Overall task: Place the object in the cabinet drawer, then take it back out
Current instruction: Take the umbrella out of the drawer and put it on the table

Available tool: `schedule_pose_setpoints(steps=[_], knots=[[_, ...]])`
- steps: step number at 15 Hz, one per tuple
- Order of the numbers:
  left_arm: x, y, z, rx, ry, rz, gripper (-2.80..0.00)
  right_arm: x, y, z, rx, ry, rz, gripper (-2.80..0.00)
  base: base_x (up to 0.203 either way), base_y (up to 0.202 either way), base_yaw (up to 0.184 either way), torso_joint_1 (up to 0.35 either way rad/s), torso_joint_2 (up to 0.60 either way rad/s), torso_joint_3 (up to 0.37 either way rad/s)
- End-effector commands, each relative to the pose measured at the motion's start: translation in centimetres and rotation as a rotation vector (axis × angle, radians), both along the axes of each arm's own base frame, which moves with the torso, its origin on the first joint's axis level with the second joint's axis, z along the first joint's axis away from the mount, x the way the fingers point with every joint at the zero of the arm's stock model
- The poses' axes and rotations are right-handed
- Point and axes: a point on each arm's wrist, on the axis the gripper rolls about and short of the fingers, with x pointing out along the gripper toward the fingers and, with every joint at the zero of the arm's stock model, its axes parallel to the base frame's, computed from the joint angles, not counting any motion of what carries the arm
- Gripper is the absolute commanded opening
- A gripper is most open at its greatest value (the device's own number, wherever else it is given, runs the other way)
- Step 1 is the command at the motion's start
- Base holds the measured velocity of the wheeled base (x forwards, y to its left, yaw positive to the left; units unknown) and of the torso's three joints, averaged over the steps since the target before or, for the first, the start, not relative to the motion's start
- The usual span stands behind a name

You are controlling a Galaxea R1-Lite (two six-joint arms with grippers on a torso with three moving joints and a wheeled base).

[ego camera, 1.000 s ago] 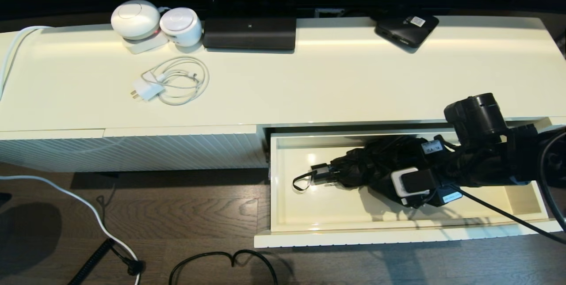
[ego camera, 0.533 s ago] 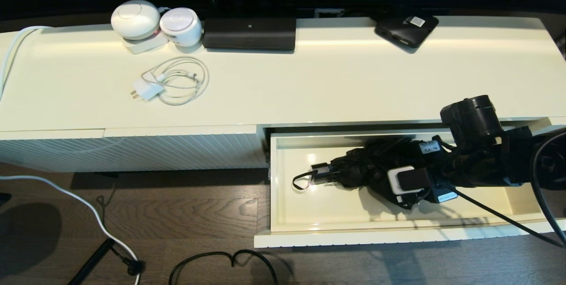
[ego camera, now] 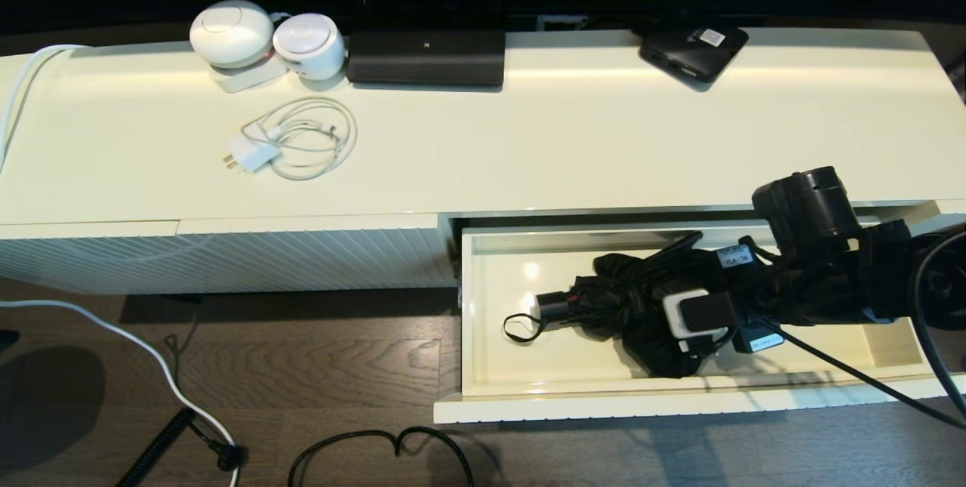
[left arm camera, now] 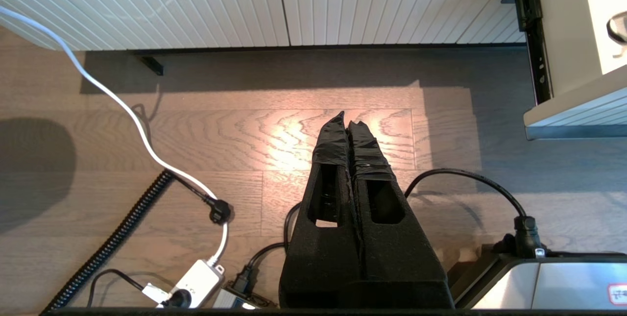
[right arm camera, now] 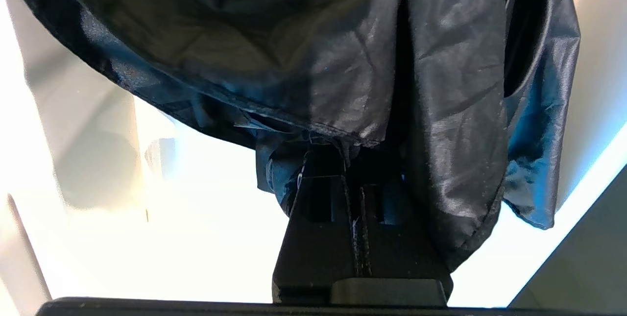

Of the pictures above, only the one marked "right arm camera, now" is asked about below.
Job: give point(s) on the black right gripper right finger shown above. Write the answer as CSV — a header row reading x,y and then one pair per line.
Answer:
x,y
397,252

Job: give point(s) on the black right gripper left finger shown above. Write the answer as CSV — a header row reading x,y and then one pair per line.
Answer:
x,y
313,257

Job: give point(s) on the black umbrella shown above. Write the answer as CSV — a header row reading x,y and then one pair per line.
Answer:
x,y
343,51

